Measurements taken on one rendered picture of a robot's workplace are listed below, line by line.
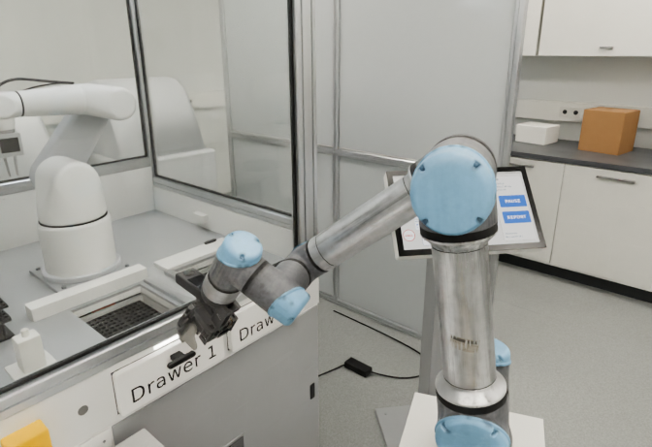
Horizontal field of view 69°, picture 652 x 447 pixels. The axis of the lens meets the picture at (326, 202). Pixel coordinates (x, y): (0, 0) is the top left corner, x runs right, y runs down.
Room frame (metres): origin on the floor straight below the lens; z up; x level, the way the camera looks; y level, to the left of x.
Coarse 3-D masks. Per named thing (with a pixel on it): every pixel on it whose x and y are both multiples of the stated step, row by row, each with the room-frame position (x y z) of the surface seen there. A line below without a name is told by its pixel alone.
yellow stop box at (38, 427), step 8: (32, 424) 0.76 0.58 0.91; (40, 424) 0.76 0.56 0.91; (16, 432) 0.74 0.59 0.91; (24, 432) 0.74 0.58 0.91; (32, 432) 0.74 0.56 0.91; (40, 432) 0.74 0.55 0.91; (48, 432) 0.74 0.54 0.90; (0, 440) 0.72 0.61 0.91; (8, 440) 0.72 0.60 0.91; (16, 440) 0.72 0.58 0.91; (24, 440) 0.72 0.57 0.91; (32, 440) 0.72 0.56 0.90; (40, 440) 0.73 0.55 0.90; (48, 440) 0.74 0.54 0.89
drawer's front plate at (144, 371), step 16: (160, 352) 0.96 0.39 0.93; (208, 352) 1.06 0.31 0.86; (128, 368) 0.90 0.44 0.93; (144, 368) 0.93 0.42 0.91; (160, 368) 0.96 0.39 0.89; (176, 368) 0.99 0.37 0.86; (192, 368) 1.02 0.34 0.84; (128, 384) 0.90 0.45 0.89; (144, 384) 0.92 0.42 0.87; (160, 384) 0.95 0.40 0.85; (176, 384) 0.98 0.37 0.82; (128, 400) 0.89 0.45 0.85; (144, 400) 0.92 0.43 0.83
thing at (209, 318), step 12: (204, 300) 0.84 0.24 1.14; (192, 312) 0.87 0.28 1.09; (204, 312) 0.87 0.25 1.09; (216, 312) 0.84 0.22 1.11; (228, 312) 0.83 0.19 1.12; (204, 324) 0.85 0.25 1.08; (216, 324) 0.85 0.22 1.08; (228, 324) 0.86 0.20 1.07; (204, 336) 0.87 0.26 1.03; (216, 336) 0.87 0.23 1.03
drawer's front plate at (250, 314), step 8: (248, 304) 1.18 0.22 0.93; (256, 304) 1.19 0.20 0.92; (240, 312) 1.14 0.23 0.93; (248, 312) 1.17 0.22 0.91; (256, 312) 1.19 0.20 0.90; (264, 312) 1.21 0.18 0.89; (240, 320) 1.14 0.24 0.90; (248, 320) 1.17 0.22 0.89; (256, 320) 1.19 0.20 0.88; (264, 320) 1.21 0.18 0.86; (240, 328) 1.14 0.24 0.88; (248, 328) 1.16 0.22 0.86; (256, 328) 1.19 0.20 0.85; (264, 328) 1.21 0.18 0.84; (272, 328) 1.23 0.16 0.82; (232, 336) 1.12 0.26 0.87; (248, 336) 1.16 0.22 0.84; (256, 336) 1.18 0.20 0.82; (232, 344) 1.12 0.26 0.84; (240, 344) 1.14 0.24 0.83
